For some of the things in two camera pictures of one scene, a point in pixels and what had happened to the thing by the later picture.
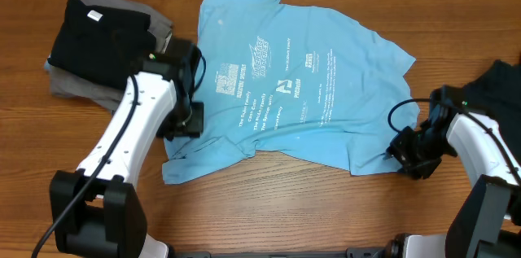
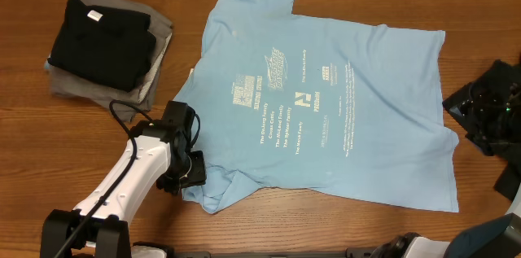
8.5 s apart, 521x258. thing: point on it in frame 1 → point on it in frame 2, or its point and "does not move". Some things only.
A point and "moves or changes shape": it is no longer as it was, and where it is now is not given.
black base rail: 356,252 does not move
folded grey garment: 67,85 does not move
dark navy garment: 496,96 does not move
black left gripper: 194,130 → 197,177
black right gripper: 405,154 → 475,108
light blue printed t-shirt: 293,78 moves or changes shape
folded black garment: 101,44 does not move
